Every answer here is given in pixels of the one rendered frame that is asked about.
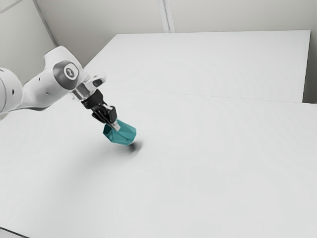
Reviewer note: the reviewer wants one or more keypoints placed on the teal faceted mug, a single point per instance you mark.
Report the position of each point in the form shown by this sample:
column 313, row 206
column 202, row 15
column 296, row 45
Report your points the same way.
column 122, row 135

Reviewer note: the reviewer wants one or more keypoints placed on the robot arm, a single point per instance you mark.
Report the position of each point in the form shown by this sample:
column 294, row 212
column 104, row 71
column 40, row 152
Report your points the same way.
column 42, row 84

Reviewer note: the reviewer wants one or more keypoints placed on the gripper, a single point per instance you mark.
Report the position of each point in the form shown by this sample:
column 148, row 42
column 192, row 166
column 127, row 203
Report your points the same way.
column 93, row 99

